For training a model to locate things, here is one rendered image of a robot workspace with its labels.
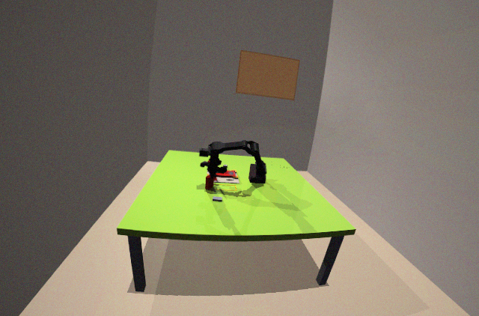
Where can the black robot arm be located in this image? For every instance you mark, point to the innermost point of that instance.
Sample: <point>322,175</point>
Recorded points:
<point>216,148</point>

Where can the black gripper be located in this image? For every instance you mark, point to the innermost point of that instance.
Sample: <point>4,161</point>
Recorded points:
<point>213,167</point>

